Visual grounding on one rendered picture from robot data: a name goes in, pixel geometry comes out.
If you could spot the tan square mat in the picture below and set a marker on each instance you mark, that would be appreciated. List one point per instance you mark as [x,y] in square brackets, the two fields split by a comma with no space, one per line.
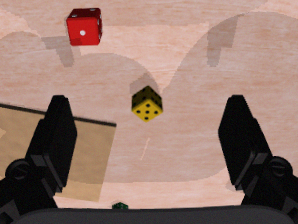
[90,156]

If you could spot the red die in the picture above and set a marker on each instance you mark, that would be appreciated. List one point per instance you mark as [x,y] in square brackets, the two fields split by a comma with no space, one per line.
[84,26]

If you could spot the yellow die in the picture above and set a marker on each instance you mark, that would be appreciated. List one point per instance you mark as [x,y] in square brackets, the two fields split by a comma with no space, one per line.
[147,104]

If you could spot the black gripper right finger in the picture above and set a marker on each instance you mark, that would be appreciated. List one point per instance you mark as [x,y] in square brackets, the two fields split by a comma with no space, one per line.
[265,179]

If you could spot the green die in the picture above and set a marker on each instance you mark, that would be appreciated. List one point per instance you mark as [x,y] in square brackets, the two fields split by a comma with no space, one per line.
[120,205]

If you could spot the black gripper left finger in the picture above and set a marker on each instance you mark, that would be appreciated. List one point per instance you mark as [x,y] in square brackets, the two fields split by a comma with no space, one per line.
[30,183]

